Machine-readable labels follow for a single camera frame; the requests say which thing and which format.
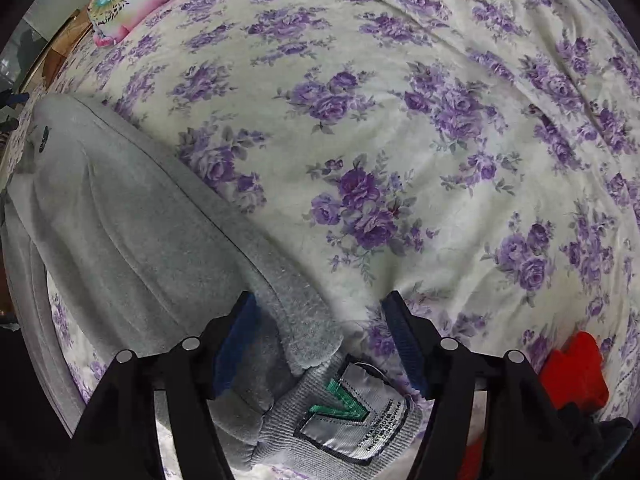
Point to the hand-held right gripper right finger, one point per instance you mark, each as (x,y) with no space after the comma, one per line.
(406,355)

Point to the red cloth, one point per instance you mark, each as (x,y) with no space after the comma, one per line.
(575,375)

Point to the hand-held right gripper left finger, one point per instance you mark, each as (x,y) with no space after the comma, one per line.
(234,355)

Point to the grey pants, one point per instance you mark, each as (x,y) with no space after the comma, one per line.
(130,240)

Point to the purple floral bedsheet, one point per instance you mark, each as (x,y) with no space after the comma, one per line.
(400,125)

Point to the wooden furniture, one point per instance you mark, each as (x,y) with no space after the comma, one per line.
(57,50)

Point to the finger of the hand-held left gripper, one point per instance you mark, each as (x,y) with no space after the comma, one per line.
(14,98)

